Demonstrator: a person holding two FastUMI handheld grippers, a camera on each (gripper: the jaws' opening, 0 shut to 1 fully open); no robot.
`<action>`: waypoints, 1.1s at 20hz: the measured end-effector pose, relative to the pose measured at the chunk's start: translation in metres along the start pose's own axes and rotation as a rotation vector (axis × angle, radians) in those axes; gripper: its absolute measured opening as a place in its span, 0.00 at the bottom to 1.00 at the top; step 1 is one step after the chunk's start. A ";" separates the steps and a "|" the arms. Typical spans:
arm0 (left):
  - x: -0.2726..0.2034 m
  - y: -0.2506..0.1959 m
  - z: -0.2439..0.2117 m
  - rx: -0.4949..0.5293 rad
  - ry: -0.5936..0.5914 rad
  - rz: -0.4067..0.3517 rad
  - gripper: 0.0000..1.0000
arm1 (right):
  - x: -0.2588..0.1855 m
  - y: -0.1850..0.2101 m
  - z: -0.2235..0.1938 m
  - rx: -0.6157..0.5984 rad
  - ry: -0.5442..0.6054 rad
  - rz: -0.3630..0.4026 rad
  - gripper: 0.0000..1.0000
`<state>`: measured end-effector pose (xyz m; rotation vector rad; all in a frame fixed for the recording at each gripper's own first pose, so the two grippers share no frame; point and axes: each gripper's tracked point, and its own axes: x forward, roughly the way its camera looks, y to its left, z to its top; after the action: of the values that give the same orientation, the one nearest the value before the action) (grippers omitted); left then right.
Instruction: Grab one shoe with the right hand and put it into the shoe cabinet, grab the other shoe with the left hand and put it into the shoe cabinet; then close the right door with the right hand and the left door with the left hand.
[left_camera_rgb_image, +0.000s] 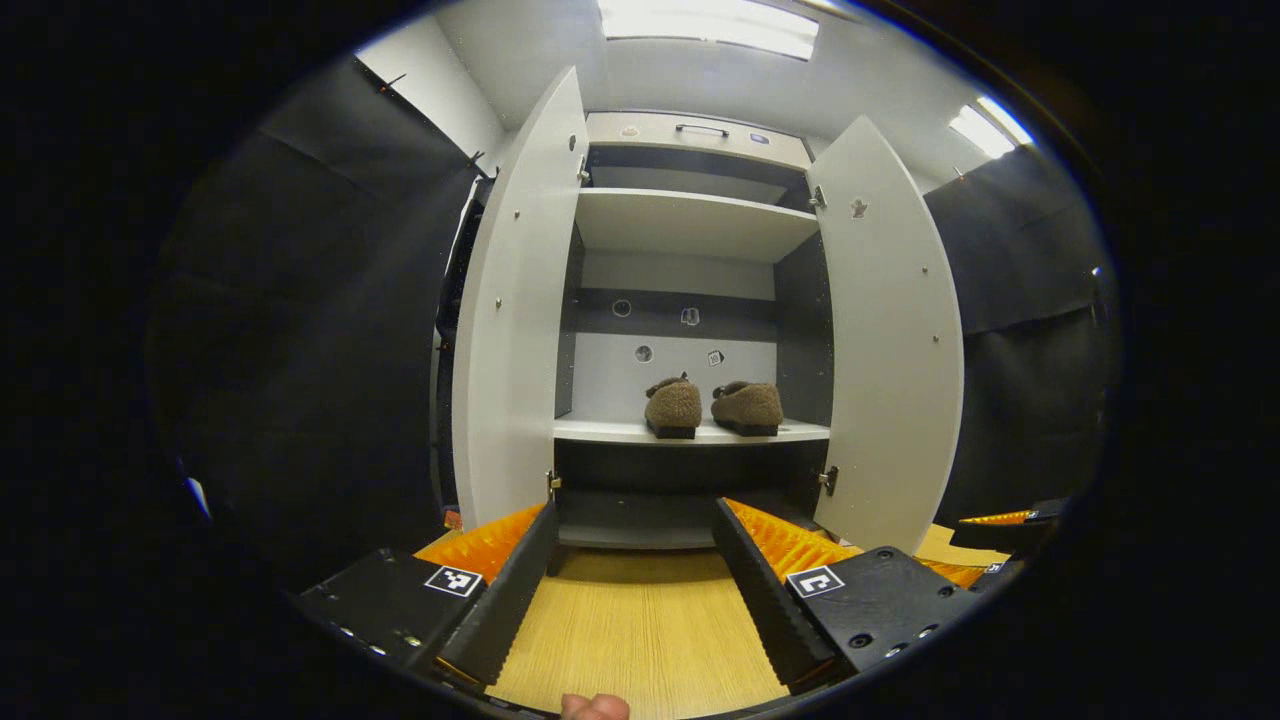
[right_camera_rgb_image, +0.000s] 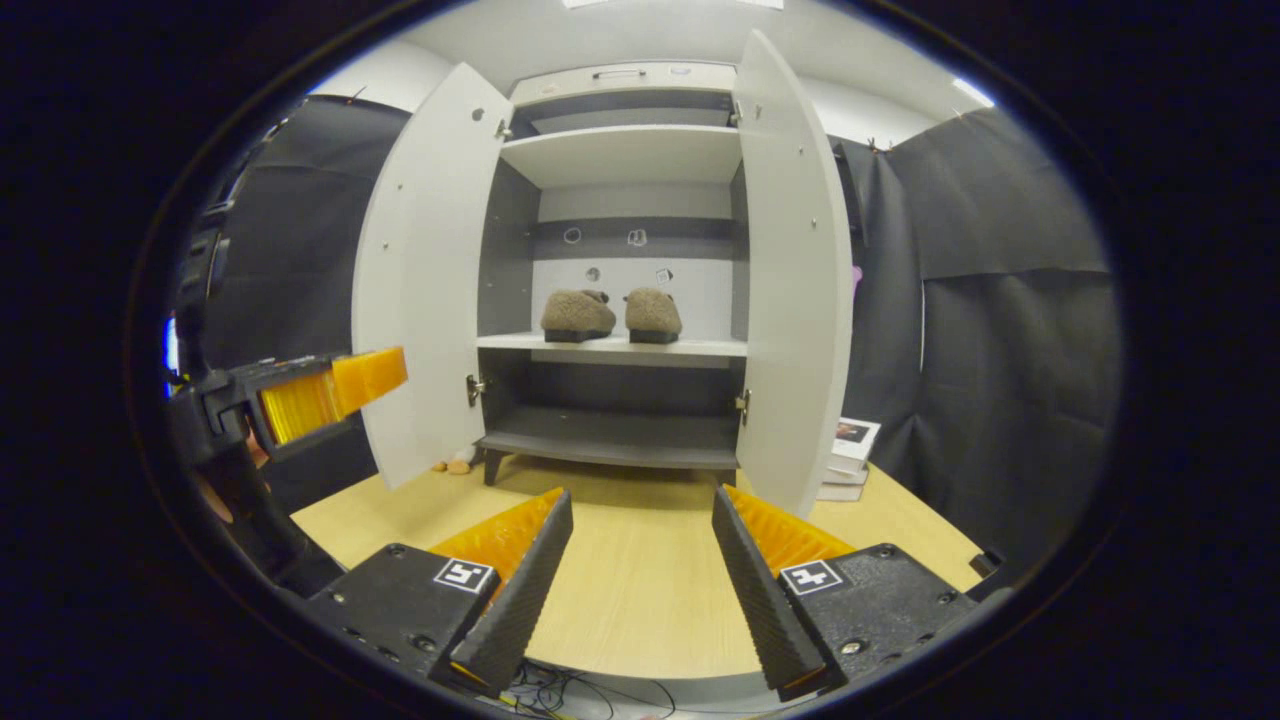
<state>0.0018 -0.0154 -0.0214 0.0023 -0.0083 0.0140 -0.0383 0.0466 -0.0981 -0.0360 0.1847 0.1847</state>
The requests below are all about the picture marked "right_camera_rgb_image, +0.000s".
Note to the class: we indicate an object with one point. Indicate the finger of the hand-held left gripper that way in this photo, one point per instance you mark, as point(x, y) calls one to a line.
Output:
point(300, 405)

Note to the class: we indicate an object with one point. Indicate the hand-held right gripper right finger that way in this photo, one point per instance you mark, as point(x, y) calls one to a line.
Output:
point(765, 600)

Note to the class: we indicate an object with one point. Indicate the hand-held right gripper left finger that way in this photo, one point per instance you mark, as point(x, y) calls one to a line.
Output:
point(520, 600)

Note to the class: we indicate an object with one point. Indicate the brown fuzzy shoe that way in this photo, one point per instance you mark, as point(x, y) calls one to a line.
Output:
point(653, 315)
point(578, 315)

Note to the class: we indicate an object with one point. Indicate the grey white shoe cabinet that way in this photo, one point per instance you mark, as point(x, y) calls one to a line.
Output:
point(620, 155)

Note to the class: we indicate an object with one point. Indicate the white book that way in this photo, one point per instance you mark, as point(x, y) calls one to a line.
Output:
point(840, 491)
point(847, 470)

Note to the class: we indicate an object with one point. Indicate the black backdrop cloth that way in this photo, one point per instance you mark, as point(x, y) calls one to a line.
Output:
point(885, 350)
point(1010, 400)
point(300, 250)

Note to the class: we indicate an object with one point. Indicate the large ceiling light panel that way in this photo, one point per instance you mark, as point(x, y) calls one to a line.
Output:
point(670, 3)

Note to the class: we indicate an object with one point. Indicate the small ceiling light panel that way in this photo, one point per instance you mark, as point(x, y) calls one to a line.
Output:
point(973, 92)

